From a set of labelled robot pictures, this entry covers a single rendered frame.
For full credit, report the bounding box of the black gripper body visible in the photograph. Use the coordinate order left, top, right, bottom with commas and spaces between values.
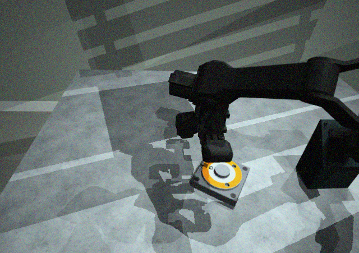
195, 106, 233, 163

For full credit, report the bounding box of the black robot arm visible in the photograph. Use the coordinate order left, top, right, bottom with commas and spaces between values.
168, 57, 359, 163

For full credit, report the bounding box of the orange round plate with holes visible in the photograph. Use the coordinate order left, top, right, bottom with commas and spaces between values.
202, 161, 242, 190

